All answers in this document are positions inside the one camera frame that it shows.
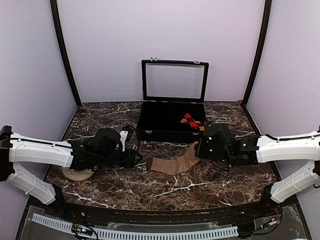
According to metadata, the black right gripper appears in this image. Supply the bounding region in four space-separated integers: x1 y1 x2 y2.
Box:
194 137 233 164

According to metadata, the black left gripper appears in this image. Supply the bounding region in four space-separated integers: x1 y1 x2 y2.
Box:
95 148 143 169

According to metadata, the tan brown sock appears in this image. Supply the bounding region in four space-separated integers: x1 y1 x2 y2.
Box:
146 141 201 176

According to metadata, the cream branch-pattern plate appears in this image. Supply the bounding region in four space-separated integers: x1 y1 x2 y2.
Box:
62 168 94 182

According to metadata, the black glass-lid display case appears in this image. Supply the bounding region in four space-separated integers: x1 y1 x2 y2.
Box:
136 57 209 143

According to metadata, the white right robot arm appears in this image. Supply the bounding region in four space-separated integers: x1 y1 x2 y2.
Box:
195 124 320 217

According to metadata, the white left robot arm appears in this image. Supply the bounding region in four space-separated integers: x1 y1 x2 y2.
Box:
0 125 142 218

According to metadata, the red orange argyle sock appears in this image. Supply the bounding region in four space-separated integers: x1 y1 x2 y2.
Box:
179 113 208 133

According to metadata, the right black frame post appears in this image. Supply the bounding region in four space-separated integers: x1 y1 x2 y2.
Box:
241 0 273 106

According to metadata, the black frame post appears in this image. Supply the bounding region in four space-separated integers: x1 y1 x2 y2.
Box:
50 0 82 108
241 0 273 106

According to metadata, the white slotted cable duct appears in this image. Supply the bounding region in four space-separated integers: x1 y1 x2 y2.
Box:
31 213 239 240

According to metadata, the left black frame post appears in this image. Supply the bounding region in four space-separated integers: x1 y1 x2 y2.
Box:
50 0 82 108

